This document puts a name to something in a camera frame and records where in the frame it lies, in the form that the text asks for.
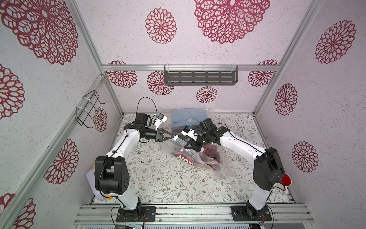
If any red black plaid shirt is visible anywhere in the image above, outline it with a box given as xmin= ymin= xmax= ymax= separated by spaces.
xmin=172 ymin=145 xmax=221 ymax=169

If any clear plastic vacuum bag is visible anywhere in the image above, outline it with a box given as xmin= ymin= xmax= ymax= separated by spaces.
xmin=162 ymin=108 xmax=234 ymax=181

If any light blue shirt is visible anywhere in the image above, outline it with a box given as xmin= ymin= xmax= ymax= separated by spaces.
xmin=171 ymin=108 xmax=207 ymax=133

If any dark grey shirt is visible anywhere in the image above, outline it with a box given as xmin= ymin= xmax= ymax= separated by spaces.
xmin=173 ymin=128 xmax=199 ymax=143

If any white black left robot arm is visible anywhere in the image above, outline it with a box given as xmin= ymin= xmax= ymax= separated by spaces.
xmin=94 ymin=113 xmax=174 ymax=211

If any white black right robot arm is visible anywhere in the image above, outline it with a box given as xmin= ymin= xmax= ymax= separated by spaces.
xmin=181 ymin=118 xmax=286 ymax=211

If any lilac toy toaster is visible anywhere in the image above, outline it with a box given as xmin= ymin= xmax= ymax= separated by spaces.
xmin=86 ymin=168 xmax=112 ymax=201

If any red white mug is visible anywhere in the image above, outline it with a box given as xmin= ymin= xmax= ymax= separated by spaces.
xmin=279 ymin=173 xmax=292 ymax=195

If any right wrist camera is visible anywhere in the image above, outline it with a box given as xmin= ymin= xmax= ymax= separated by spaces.
xmin=181 ymin=125 xmax=198 ymax=141

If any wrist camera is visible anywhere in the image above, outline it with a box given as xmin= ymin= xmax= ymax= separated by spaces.
xmin=154 ymin=113 xmax=168 ymax=130
xmin=181 ymin=125 xmax=198 ymax=141

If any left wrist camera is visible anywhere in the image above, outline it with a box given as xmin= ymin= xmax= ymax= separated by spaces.
xmin=154 ymin=113 xmax=168 ymax=130

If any dark grey wall shelf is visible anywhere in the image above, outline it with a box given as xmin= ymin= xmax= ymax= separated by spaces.
xmin=163 ymin=66 xmax=238 ymax=86

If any black wire wall rack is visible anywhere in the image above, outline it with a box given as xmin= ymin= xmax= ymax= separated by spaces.
xmin=74 ymin=90 xmax=106 ymax=129

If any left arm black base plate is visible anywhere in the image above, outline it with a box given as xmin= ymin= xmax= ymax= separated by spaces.
xmin=116 ymin=206 xmax=156 ymax=223

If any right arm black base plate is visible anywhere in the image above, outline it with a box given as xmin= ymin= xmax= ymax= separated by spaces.
xmin=230 ymin=205 xmax=272 ymax=222

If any aluminium mounting rail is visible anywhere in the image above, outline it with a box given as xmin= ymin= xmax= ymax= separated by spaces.
xmin=73 ymin=203 xmax=315 ymax=225

